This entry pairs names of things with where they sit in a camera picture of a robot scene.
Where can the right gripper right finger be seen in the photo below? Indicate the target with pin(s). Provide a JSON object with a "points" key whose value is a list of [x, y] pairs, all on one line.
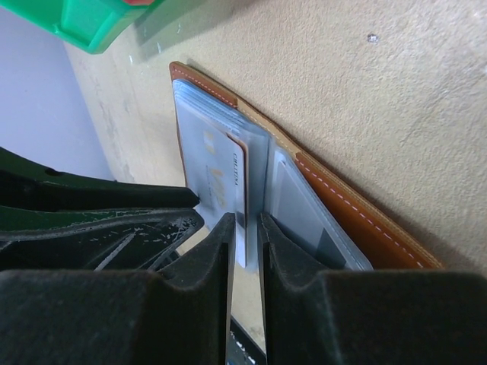
{"points": [[316, 315]]}

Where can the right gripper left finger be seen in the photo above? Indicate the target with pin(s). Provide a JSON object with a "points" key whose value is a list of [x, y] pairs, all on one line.
{"points": [[178, 315]]}

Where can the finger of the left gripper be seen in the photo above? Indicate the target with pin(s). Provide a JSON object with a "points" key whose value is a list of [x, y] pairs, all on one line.
{"points": [[31, 186], [120, 239]]}

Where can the silver VIP card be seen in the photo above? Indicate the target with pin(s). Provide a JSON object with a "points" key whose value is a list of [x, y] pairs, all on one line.
{"points": [[214, 172]]}

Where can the brown leather card holder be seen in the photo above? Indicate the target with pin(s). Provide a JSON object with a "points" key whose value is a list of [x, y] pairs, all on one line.
{"points": [[383, 242]]}

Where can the green plastic bin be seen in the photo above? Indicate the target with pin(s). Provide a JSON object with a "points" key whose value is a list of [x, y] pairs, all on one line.
{"points": [[92, 25]]}

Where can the red plastic bin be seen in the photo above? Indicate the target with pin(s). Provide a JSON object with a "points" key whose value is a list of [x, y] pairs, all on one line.
{"points": [[139, 2]]}

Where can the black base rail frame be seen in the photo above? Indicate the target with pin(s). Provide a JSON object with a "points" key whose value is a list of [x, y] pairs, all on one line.
{"points": [[242, 349]]}

